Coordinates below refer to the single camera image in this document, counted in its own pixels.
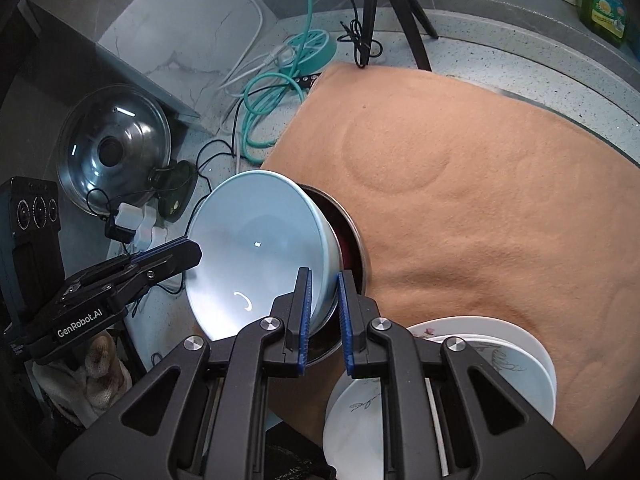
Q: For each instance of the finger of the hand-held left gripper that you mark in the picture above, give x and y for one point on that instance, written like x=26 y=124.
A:
x=165 y=251
x=170 y=266

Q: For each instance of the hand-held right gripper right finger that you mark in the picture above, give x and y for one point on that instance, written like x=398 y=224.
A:
x=345 y=320

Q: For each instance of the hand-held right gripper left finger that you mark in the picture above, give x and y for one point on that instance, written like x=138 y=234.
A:
x=304 y=320

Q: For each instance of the large steel bowl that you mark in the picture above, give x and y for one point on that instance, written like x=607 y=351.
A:
x=361 y=255

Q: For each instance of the red steel bowl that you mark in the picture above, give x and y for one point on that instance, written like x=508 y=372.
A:
x=345 y=242

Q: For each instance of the light blue bowl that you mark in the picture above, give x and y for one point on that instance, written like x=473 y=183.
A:
x=250 y=240

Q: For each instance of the white oval leaf-print plate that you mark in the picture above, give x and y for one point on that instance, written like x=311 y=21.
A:
x=360 y=435

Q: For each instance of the deep floral plate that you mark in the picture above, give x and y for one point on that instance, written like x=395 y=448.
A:
x=480 y=331

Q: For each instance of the shallow floral plate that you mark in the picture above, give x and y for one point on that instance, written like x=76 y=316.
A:
x=551 y=385

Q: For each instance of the dark green oval gadget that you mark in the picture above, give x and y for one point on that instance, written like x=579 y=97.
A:
x=175 y=195

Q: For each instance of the glass pot lid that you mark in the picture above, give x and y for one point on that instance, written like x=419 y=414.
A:
x=130 y=130

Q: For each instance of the black pouch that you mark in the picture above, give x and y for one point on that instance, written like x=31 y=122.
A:
x=290 y=452

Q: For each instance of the beige cloth mat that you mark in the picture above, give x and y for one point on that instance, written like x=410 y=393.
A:
x=475 y=210

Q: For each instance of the teal power strip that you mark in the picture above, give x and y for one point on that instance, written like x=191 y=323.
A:
x=312 y=50

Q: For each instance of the black tripod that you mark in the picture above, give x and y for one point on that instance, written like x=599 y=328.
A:
x=372 y=15

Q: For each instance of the green dish soap bottle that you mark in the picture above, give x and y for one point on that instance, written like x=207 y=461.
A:
x=605 y=10

